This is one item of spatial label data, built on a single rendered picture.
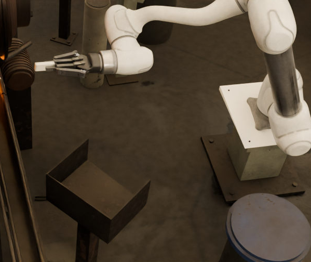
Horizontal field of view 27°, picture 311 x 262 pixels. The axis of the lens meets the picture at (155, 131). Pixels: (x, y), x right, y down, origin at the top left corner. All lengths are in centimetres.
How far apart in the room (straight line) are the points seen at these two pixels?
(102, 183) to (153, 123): 108
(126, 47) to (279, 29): 61
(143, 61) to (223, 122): 99
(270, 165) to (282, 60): 87
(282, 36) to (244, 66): 156
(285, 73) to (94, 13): 107
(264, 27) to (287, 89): 37
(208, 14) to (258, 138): 70
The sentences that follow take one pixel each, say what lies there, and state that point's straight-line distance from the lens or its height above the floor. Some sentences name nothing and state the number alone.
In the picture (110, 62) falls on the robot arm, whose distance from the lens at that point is 236.
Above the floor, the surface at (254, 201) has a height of 43.
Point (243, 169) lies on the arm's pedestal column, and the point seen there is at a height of 11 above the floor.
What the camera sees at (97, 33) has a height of 37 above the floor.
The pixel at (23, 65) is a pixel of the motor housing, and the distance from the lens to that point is 266.
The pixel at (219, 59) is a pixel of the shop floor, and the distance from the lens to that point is 364.
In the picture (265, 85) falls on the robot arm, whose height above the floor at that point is 56.
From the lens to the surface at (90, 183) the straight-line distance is 216.
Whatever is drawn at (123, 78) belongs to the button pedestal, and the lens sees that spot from 339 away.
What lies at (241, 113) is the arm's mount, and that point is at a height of 36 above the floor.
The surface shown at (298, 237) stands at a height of 43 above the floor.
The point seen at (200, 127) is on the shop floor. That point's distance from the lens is 323.
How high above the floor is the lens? 232
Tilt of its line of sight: 47 degrees down
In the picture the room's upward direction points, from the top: 11 degrees clockwise
